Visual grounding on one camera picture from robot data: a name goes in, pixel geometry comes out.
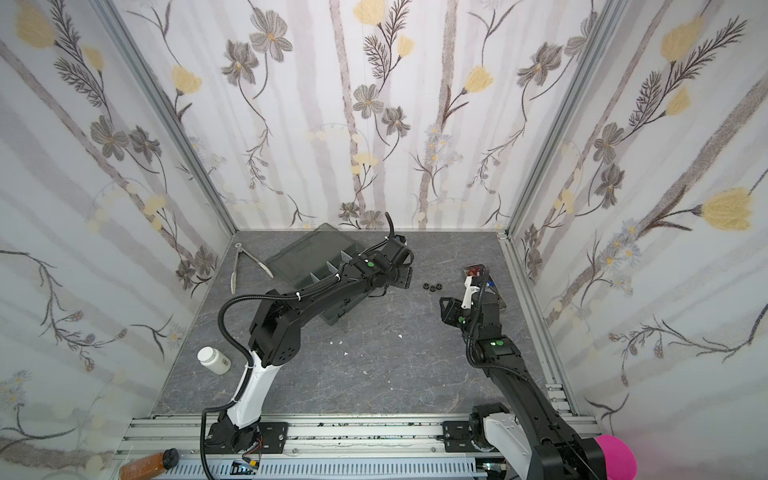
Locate white pill bottle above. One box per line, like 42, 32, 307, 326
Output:
197, 346, 232, 375

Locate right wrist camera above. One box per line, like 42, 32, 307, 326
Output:
461, 276, 482, 310

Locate small tray with tools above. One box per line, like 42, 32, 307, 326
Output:
461, 263, 508, 310

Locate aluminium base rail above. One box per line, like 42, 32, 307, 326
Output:
113, 413, 601, 480

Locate metal kitchen tongs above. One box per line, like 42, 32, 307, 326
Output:
230, 242, 275, 296

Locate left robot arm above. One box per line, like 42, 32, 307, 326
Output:
199, 214, 413, 479

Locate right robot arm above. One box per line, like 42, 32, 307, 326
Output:
439, 285, 608, 479

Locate pink plastic cup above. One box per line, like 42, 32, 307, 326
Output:
595, 434, 638, 480

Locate green compartment organizer box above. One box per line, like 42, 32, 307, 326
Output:
266, 223, 364, 290

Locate amber bottle black cap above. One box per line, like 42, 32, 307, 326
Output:
119, 448, 180, 480

